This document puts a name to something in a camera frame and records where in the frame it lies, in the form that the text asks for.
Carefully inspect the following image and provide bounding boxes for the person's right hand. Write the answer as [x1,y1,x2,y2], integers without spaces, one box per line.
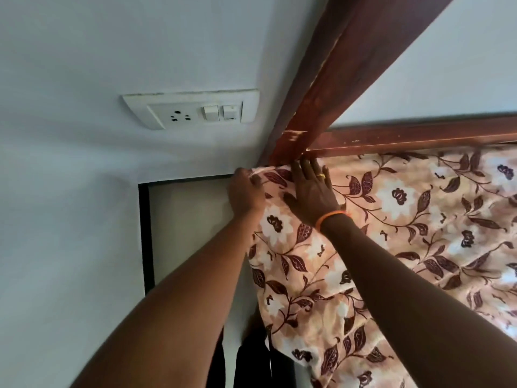
[282,157,349,230]

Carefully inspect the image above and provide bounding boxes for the person's left hand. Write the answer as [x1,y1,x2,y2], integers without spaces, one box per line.
[228,167,267,219]

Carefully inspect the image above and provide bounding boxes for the peach floral sheet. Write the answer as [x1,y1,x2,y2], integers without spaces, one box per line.
[246,143,517,388]

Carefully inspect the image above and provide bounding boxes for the brown wooden bed headboard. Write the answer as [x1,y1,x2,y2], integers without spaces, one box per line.
[258,0,517,166]

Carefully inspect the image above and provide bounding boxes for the person's right forearm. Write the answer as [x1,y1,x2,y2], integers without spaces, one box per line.
[321,216,517,388]

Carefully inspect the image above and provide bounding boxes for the person's left forearm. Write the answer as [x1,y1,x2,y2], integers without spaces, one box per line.
[71,210,263,388]

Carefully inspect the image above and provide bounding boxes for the person's dark trousers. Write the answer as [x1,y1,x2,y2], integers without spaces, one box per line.
[206,317,298,388]

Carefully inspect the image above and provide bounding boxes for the orange wrist band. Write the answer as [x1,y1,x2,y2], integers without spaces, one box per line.
[315,210,352,233]

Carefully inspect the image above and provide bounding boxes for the white wall socket plate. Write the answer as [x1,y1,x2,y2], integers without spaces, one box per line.
[122,89,261,130]

